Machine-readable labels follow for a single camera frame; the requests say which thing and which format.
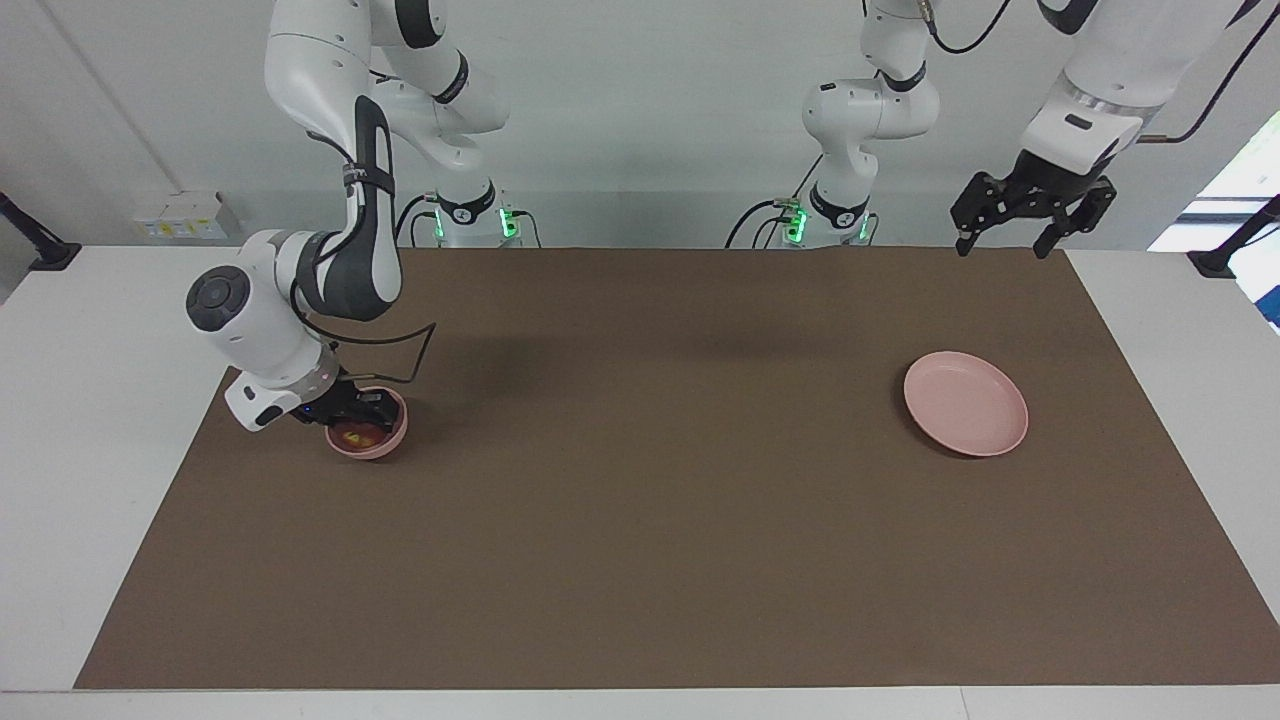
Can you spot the pink plate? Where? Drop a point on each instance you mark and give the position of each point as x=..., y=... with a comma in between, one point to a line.
x=965, y=400

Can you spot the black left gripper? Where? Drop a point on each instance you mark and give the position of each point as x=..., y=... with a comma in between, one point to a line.
x=1055, y=180

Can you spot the blue object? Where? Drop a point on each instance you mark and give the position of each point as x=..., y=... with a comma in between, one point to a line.
x=1273, y=305

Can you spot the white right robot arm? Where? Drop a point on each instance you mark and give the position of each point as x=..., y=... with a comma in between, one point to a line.
x=330, y=270

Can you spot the dark red apple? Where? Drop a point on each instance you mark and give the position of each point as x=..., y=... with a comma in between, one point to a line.
x=360, y=436

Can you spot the black clamp stand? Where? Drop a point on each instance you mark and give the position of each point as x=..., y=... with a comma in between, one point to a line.
x=1215, y=262
x=50, y=255

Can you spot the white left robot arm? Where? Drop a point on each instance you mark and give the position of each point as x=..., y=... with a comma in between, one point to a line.
x=870, y=110

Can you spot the bright window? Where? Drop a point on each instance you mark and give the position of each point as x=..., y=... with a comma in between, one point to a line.
x=1240, y=180

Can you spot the white wall socket box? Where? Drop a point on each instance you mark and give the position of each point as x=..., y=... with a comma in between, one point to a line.
x=185, y=215

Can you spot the pink bowl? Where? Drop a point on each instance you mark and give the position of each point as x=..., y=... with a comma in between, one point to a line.
x=385, y=447

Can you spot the brown table mat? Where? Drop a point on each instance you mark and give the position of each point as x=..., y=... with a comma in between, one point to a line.
x=640, y=500

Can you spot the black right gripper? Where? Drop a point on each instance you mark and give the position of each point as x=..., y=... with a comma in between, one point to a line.
x=335, y=402

